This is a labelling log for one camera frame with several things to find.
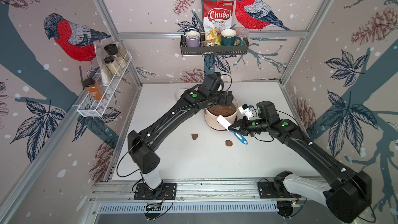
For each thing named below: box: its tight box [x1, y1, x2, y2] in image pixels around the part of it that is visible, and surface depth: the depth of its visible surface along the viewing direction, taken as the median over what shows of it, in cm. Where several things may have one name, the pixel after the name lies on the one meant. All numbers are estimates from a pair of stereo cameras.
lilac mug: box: [185, 30, 201, 48], surface depth 85 cm
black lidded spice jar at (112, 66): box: [104, 56, 123, 77], surface depth 78 cm
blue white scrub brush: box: [216, 114, 249, 146], surface depth 74 cm
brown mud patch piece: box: [224, 140, 233, 147], surface depth 92 cm
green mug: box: [220, 28, 242, 47], surface depth 86 cm
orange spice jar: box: [82, 77, 105, 101], surface depth 68 cm
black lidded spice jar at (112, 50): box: [103, 43, 127, 69], surface depth 81 cm
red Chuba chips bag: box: [202, 0, 236, 34], surface depth 81 cm
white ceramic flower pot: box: [204, 96, 239, 131], surface depth 92 cm
